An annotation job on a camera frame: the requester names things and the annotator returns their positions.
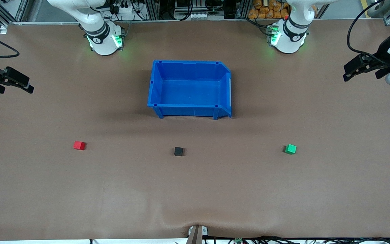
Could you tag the metal table edge clamp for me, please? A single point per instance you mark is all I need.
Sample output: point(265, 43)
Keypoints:
point(197, 234)

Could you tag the blue plastic storage bin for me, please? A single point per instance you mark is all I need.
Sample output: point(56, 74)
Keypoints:
point(190, 89)

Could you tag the white power strip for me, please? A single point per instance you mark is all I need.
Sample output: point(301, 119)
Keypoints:
point(124, 8)

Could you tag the green cube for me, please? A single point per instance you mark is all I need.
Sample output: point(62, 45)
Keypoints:
point(290, 149)

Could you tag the red cube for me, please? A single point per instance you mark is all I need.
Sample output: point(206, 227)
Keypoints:
point(79, 145)

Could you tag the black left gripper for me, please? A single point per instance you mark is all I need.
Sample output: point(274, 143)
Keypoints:
point(383, 52)

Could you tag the small green connector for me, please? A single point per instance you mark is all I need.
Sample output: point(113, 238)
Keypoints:
point(238, 240)

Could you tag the orange bagged items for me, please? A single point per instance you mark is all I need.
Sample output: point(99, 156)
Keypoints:
point(267, 10)

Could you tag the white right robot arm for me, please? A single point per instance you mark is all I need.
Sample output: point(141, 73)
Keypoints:
point(102, 40)

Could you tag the white terminal block device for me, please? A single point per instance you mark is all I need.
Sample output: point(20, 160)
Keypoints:
point(198, 12)

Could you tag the black cube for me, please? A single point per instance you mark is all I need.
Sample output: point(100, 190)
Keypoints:
point(178, 151)

